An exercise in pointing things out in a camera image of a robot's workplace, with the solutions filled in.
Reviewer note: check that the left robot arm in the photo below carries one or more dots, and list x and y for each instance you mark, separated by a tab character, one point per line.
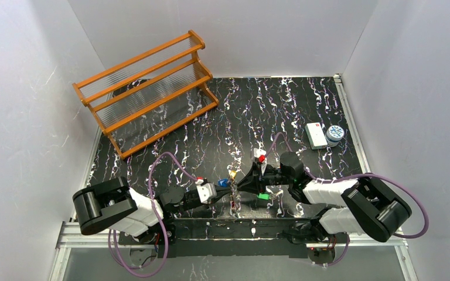
113	204

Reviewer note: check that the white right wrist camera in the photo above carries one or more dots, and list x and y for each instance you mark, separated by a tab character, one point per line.
260	157

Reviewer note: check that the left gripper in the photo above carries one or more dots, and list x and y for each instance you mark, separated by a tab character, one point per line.
201	204

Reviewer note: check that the orange wooden shelf rack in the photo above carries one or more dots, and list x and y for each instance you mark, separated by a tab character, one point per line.
150	95

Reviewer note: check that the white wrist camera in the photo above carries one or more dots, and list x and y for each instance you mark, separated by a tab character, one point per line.
206	190
260	157

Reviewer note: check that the green key tag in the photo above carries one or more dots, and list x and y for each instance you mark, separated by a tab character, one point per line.
267	196

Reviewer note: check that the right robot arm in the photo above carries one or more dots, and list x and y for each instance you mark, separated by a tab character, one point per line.
361	204

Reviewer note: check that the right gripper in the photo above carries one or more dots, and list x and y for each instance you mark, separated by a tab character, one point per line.
259	182

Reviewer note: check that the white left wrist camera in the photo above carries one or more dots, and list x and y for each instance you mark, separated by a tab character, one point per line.
206	190

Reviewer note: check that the blue white round tin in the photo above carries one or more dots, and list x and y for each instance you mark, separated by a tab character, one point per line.
334	134

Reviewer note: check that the white green small box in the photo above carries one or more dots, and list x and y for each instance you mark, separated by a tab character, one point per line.
316	135

